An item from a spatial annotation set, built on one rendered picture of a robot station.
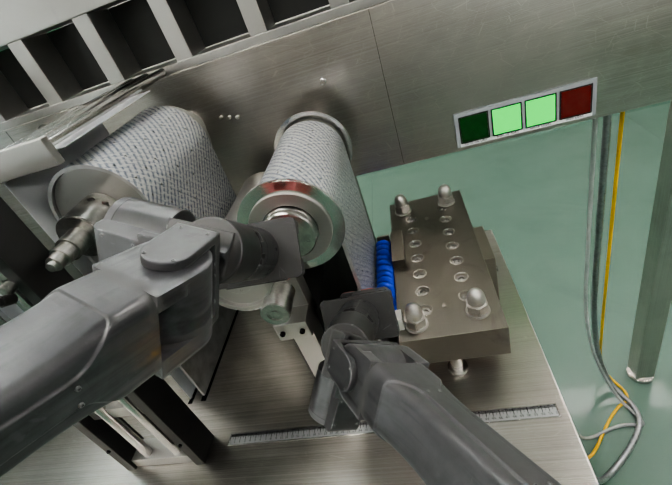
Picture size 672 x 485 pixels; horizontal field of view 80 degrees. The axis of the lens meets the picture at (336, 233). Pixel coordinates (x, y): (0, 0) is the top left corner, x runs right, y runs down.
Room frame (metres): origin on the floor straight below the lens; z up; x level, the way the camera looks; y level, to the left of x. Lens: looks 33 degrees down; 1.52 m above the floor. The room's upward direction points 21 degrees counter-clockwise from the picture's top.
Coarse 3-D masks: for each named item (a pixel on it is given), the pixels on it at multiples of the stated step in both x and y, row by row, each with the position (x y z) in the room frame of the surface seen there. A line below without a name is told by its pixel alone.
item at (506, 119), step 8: (496, 112) 0.69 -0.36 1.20; (504, 112) 0.69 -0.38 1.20; (512, 112) 0.68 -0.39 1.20; (520, 112) 0.68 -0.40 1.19; (496, 120) 0.69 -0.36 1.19; (504, 120) 0.69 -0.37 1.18; (512, 120) 0.68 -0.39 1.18; (520, 120) 0.68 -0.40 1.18; (496, 128) 0.69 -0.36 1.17; (504, 128) 0.69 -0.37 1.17; (512, 128) 0.68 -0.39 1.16; (520, 128) 0.68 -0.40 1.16
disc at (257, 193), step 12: (276, 180) 0.47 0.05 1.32; (288, 180) 0.47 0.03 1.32; (300, 180) 0.47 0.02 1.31; (252, 192) 0.48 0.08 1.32; (264, 192) 0.48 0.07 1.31; (276, 192) 0.47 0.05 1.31; (300, 192) 0.46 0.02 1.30; (312, 192) 0.46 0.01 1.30; (324, 192) 0.46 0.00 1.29; (240, 204) 0.49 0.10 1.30; (252, 204) 0.48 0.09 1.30; (324, 204) 0.46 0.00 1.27; (336, 204) 0.45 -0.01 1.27; (240, 216) 0.49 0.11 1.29; (336, 216) 0.45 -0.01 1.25; (336, 228) 0.46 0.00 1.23; (336, 240) 0.46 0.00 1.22; (324, 252) 0.46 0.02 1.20; (336, 252) 0.46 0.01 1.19; (312, 264) 0.47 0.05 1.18
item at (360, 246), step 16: (352, 176) 0.67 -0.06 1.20; (352, 192) 0.62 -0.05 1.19; (352, 208) 0.58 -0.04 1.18; (352, 224) 0.54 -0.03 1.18; (368, 224) 0.68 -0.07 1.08; (352, 240) 0.51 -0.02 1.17; (368, 240) 0.63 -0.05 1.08; (352, 256) 0.47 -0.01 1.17; (368, 256) 0.58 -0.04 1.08; (352, 272) 0.46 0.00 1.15; (368, 272) 0.54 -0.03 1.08
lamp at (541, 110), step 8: (552, 96) 0.66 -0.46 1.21; (528, 104) 0.68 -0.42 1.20; (536, 104) 0.67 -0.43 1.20; (544, 104) 0.67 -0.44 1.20; (552, 104) 0.66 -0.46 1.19; (528, 112) 0.67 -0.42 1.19; (536, 112) 0.67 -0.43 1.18; (544, 112) 0.67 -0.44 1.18; (552, 112) 0.66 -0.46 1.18; (528, 120) 0.68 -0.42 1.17; (536, 120) 0.67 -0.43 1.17; (544, 120) 0.67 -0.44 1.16; (552, 120) 0.66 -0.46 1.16
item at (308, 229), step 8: (280, 208) 0.46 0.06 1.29; (288, 208) 0.46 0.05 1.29; (296, 208) 0.46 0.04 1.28; (272, 216) 0.46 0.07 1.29; (280, 216) 0.45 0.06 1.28; (288, 216) 0.45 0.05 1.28; (296, 216) 0.45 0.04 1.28; (304, 216) 0.45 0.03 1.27; (304, 224) 0.45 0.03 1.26; (312, 224) 0.45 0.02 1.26; (304, 232) 0.45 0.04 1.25; (312, 232) 0.44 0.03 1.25; (304, 240) 0.45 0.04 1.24; (312, 240) 0.45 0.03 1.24; (304, 248) 0.45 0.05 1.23; (312, 248) 0.45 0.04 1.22
